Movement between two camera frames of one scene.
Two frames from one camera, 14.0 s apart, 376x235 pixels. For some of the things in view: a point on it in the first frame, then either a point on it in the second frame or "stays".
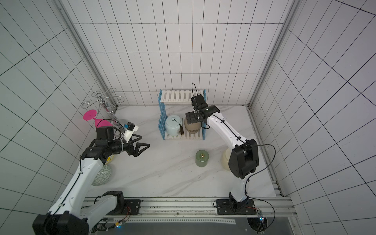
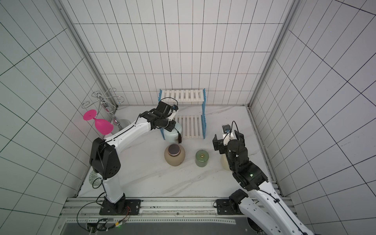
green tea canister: [201, 157] stays
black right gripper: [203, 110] -> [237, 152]
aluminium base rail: [268, 209] stays
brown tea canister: [192, 128] -> [175, 154]
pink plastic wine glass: [90, 114] stays
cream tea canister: [225, 159] stays
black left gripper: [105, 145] -> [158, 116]
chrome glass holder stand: [105, 104] stays
